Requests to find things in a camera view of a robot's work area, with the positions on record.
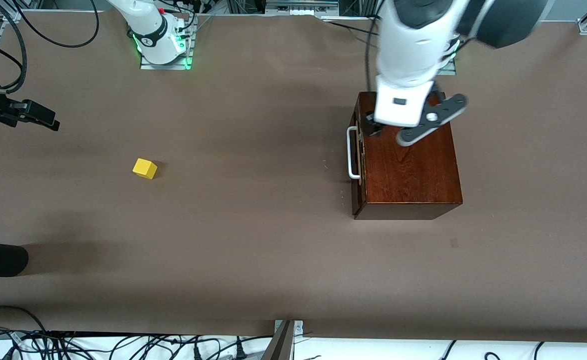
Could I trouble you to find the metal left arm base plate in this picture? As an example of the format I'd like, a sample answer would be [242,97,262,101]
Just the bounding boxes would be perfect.
[440,42,458,76]

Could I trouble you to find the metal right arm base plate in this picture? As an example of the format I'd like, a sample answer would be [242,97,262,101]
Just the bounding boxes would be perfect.
[140,15,195,71]

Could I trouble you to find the light wood drawer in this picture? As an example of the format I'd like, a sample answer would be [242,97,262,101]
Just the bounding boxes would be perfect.
[352,96,368,217]

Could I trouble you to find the silver mounting plate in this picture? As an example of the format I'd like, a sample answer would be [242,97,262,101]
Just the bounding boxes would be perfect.
[273,320,304,343]

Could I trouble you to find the yellow cube block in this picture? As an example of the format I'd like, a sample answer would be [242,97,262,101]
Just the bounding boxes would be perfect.
[132,158,158,180]

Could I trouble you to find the brown paper table cover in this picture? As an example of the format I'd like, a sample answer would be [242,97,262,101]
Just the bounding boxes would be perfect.
[0,10,587,345]

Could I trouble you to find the dark brown wooden cabinet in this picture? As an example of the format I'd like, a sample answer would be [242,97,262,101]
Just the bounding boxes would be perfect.
[353,91,463,221]

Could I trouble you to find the grey metal box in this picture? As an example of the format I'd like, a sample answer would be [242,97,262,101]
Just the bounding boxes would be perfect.
[266,0,339,15]

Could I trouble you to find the grey metal post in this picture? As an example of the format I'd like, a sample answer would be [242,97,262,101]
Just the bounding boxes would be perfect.
[261,320,295,360]

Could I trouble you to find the long black base cable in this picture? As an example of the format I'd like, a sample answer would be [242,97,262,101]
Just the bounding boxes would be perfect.
[323,20,377,37]

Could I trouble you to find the black arched cable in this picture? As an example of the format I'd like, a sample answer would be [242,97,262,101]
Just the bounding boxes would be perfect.
[0,305,49,335]

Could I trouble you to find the white drawer handle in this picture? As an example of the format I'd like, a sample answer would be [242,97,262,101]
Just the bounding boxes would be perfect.
[347,126,362,180]

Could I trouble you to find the black cable tangle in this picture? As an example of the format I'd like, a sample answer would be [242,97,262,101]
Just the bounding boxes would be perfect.
[0,327,274,360]

